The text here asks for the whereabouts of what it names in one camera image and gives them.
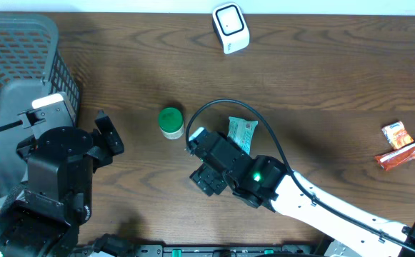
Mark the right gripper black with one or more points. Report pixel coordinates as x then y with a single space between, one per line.
203 178

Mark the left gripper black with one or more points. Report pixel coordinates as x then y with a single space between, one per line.
90 141

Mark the light blue wipes pack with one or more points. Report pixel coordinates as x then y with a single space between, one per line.
241 132

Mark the green lid jar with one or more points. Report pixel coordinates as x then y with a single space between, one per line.
171 123

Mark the red Top snack bar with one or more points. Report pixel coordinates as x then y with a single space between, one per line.
395 158

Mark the small orange carton box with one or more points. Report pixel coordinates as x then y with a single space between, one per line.
397 136

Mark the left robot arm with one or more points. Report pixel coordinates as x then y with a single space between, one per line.
42 216

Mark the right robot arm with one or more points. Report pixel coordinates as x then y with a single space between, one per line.
265 181

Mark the white barcode scanner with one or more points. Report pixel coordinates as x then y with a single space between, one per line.
230 27

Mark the grey plastic mesh basket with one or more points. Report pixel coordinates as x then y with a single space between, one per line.
31 67

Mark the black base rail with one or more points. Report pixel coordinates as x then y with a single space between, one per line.
112 245

